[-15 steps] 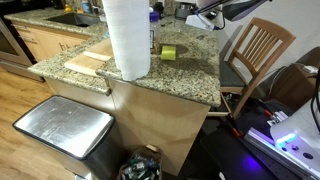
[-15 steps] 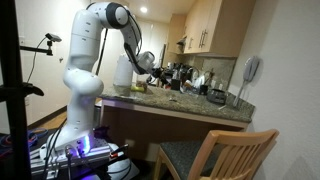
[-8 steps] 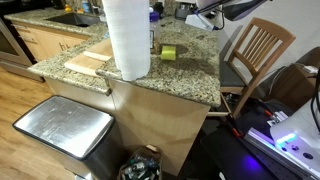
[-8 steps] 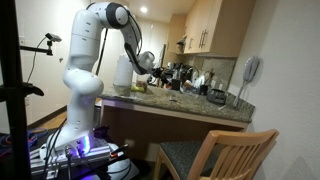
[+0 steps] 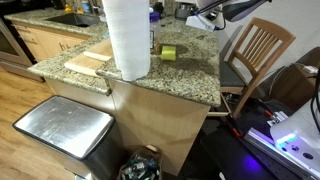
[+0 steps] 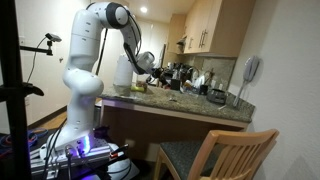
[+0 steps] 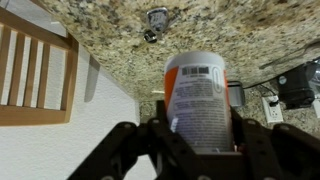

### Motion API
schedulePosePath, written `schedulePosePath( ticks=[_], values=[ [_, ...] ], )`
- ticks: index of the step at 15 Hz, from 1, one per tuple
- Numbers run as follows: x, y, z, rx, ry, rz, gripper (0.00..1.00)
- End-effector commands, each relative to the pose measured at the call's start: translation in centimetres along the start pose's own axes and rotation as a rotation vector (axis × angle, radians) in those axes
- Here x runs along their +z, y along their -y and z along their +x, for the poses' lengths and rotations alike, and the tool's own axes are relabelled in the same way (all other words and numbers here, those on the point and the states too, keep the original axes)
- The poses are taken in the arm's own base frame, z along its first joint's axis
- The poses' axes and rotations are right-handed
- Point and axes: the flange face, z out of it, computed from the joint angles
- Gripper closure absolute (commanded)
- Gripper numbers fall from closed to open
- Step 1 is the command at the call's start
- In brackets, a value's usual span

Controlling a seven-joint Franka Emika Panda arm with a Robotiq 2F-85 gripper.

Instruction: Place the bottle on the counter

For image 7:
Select wooden chair with grey cushion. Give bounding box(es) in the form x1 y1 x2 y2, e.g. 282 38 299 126
0 8 79 126

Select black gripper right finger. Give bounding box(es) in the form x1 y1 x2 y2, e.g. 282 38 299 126
231 108 320 180

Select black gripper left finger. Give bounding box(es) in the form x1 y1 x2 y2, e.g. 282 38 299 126
148 100 253 180

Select white orange labelled bottle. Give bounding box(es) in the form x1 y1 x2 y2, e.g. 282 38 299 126
164 51 233 154

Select white wall power outlet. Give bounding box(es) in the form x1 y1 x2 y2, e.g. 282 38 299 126
262 95 283 123

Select black coffee maker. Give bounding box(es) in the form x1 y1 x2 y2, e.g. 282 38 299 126
276 61 318 109

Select keys on counter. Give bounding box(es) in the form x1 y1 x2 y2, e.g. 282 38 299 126
143 7 181 44

